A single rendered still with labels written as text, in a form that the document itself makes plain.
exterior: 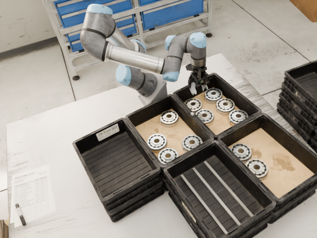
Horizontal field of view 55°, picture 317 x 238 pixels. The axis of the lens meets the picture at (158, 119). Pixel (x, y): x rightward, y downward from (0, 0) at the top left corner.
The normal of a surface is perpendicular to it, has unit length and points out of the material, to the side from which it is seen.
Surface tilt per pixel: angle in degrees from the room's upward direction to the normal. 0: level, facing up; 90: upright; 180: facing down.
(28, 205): 0
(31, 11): 90
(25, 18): 90
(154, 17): 90
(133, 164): 0
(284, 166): 0
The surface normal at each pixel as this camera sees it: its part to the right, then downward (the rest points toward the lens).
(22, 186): -0.11, -0.67
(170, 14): 0.35, 0.66
